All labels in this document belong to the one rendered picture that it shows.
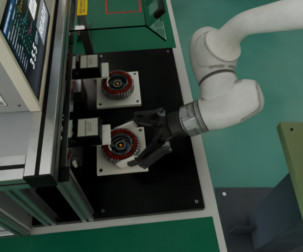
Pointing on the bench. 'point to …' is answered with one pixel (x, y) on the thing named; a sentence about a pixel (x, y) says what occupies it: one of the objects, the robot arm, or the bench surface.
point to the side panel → (0, 225)
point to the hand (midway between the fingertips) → (122, 145)
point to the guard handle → (159, 9)
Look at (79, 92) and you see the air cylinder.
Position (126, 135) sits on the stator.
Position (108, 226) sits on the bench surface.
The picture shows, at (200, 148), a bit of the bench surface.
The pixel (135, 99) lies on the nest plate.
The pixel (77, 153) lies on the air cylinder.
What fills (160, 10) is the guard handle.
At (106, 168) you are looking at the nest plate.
